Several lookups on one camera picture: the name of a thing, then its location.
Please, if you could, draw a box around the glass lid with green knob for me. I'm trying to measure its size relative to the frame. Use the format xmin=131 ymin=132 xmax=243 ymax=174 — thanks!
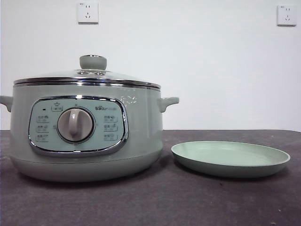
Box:
xmin=13 ymin=55 xmax=161 ymax=89

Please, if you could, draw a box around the pale green electric steamer pot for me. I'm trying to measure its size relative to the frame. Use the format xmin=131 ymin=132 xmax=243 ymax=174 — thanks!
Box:
xmin=0 ymin=81 xmax=180 ymax=182

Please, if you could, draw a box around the pale green round plate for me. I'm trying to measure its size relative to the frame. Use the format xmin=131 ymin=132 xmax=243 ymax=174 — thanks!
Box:
xmin=171 ymin=140 xmax=291 ymax=178

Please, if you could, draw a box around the white wall socket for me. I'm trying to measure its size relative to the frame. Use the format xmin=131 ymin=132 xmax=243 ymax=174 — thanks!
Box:
xmin=78 ymin=2 xmax=99 ymax=24
xmin=277 ymin=4 xmax=298 ymax=27

